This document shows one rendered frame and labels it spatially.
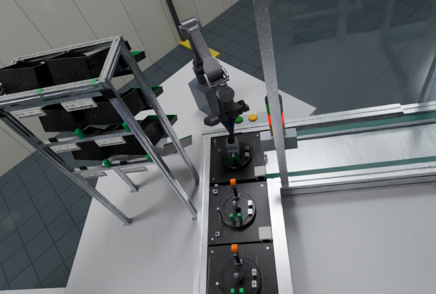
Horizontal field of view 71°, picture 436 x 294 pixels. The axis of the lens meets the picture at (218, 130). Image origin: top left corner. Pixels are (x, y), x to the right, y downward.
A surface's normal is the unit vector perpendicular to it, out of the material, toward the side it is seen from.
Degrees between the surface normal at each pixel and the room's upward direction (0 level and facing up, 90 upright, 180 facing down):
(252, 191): 0
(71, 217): 0
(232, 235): 0
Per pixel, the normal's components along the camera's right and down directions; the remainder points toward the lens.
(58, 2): 0.66, 0.47
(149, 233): -0.23, -0.61
